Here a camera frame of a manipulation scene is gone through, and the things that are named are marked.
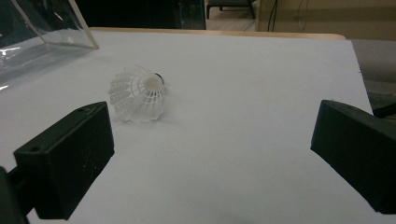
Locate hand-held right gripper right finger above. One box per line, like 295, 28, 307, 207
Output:
310, 99, 396, 215

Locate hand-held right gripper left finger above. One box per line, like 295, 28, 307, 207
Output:
13, 101, 116, 221

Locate white plastic shuttlecock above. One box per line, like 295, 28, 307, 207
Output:
107, 64, 166, 123

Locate clear plastic box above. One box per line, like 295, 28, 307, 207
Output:
0, 0, 100, 84

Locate dark bench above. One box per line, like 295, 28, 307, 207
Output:
205, 0, 257, 21

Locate grey hanging cable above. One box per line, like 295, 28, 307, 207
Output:
297, 0, 307, 30

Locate black hanging cable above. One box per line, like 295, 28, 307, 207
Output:
267, 0, 279, 32

